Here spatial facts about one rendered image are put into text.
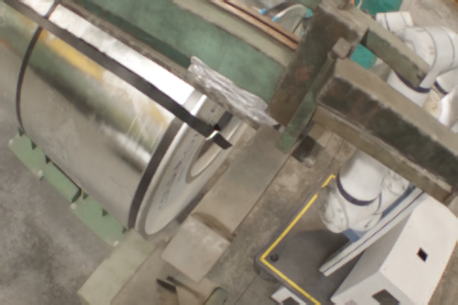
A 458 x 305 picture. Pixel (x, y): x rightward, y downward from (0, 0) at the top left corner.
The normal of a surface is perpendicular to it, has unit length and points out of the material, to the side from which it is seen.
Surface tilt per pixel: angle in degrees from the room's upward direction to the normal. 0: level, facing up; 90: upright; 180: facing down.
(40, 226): 0
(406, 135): 90
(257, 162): 0
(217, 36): 90
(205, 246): 33
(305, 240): 0
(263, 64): 90
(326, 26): 90
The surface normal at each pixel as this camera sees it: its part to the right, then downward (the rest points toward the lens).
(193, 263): -0.11, -0.06
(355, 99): -0.33, 0.77
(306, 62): -0.54, 0.65
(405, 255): 0.23, -0.50
